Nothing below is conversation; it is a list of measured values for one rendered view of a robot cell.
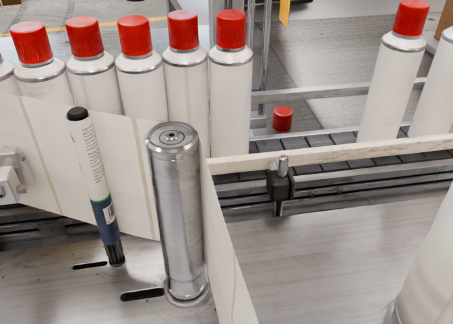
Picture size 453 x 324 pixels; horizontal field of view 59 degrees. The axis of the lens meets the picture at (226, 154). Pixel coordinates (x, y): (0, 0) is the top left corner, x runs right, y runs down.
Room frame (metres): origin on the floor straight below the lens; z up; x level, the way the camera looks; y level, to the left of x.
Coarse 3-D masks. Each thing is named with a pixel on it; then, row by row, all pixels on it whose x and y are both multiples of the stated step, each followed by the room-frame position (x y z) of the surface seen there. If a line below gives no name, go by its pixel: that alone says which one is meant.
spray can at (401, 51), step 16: (416, 0) 0.48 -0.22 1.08; (400, 16) 0.46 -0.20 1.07; (416, 16) 0.45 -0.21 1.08; (400, 32) 0.46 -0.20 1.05; (416, 32) 0.45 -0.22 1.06; (384, 48) 0.46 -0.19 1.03; (400, 48) 0.44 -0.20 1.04; (416, 48) 0.44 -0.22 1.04; (384, 64) 0.45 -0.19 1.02; (400, 64) 0.44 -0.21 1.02; (416, 64) 0.44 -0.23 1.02; (384, 80) 0.45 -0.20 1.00; (400, 80) 0.44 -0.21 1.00; (368, 96) 0.47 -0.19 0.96; (384, 96) 0.45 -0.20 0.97; (400, 96) 0.44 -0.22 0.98; (368, 112) 0.46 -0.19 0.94; (384, 112) 0.44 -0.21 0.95; (400, 112) 0.44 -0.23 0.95; (368, 128) 0.45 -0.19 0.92; (384, 128) 0.44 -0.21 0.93
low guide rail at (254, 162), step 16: (352, 144) 0.42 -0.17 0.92; (368, 144) 0.42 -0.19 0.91; (384, 144) 0.42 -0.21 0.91; (400, 144) 0.43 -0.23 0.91; (416, 144) 0.43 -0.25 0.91; (432, 144) 0.43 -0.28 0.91; (448, 144) 0.44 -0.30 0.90; (208, 160) 0.39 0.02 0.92; (224, 160) 0.39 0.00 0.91; (240, 160) 0.39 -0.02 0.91; (256, 160) 0.39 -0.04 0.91; (304, 160) 0.40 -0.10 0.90; (320, 160) 0.41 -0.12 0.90; (336, 160) 0.41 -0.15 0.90
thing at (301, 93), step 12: (348, 84) 0.50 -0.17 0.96; (360, 84) 0.50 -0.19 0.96; (420, 84) 0.51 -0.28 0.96; (252, 96) 0.47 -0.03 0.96; (264, 96) 0.47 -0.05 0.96; (276, 96) 0.47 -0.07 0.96; (288, 96) 0.48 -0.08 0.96; (300, 96) 0.48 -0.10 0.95; (312, 96) 0.48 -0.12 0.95; (324, 96) 0.49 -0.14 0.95; (336, 96) 0.49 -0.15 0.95
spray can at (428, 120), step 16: (448, 32) 0.48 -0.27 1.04; (448, 48) 0.47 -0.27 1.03; (432, 64) 0.49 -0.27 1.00; (448, 64) 0.46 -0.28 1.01; (432, 80) 0.48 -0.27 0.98; (448, 80) 0.46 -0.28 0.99; (432, 96) 0.47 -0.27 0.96; (448, 96) 0.46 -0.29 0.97; (416, 112) 0.49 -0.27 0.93; (432, 112) 0.46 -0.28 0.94; (448, 112) 0.46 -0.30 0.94; (416, 128) 0.47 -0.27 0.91; (432, 128) 0.46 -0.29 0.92; (448, 128) 0.46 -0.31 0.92
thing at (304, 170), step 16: (400, 128) 0.51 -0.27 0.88; (256, 144) 0.47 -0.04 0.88; (272, 144) 0.47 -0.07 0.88; (288, 144) 0.47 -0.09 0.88; (304, 144) 0.47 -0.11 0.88; (320, 144) 0.47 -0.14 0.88; (336, 144) 0.47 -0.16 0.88; (352, 160) 0.43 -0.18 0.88; (368, 160) 0.43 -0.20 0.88; (384, 160) 0.43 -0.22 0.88; (400, 160) 0.44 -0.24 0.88; (416, 160) 0.43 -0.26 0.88; (224, 176) 0.40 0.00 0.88; (240, 176) 0.40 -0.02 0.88; (256, 176) 0.40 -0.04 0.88; (0, 208) 0.34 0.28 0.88
